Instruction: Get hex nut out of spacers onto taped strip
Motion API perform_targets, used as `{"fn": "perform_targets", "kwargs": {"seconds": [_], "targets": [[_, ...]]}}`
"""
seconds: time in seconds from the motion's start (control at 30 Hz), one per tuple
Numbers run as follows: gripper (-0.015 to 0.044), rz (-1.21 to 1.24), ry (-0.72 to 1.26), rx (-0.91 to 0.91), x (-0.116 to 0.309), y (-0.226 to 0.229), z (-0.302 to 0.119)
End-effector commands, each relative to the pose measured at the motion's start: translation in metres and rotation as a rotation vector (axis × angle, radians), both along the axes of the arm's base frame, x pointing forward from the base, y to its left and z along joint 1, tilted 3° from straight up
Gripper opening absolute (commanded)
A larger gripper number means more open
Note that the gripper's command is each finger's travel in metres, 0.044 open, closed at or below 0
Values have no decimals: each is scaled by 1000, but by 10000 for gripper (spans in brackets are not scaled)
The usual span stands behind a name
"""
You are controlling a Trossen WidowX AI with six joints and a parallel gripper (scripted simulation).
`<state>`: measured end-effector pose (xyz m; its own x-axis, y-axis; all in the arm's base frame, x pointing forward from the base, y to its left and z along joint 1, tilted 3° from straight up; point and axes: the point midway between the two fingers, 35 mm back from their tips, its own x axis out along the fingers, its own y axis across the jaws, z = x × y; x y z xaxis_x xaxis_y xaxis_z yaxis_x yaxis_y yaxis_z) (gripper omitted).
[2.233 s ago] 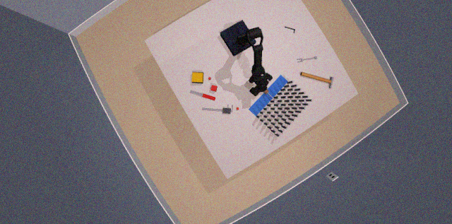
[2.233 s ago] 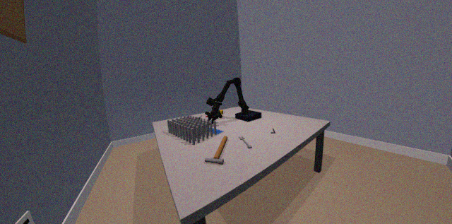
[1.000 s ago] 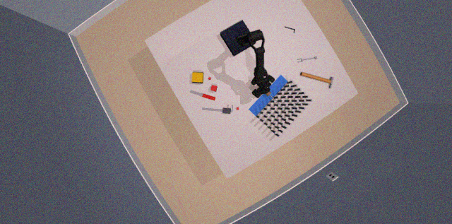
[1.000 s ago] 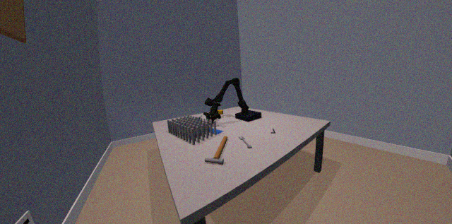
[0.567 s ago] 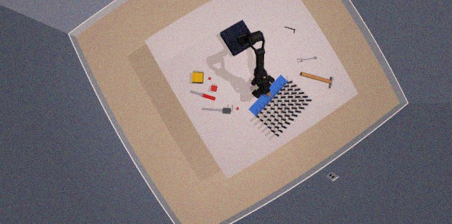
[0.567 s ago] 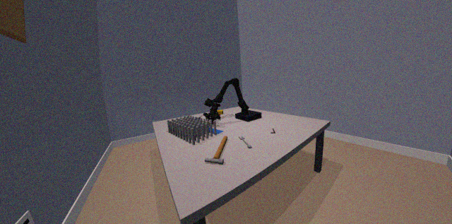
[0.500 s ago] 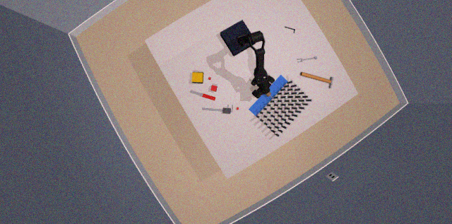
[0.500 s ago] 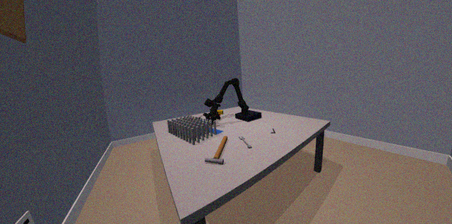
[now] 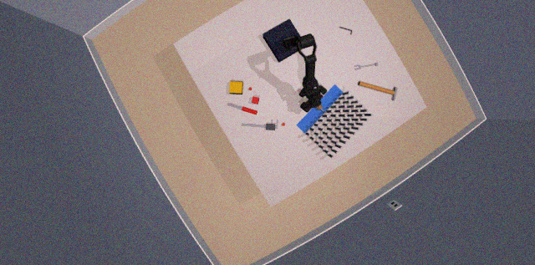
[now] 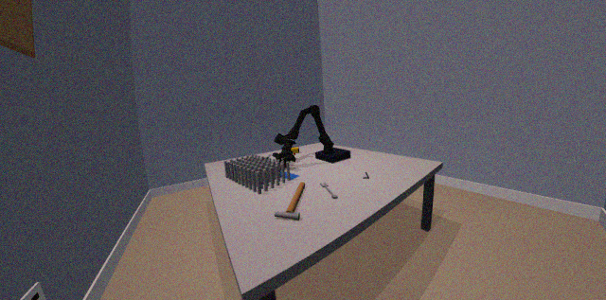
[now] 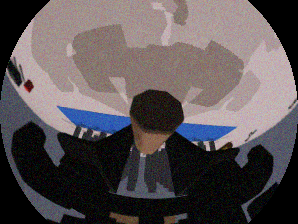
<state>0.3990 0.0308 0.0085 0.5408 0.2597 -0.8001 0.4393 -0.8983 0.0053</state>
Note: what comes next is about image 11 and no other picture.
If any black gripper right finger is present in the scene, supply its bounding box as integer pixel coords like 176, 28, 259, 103
165, 132, 241, 196

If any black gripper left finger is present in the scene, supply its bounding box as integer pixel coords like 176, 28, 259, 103
57, 125, 134, 193

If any blue flat strip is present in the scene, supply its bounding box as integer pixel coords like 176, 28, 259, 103
57, 107, 237, 141

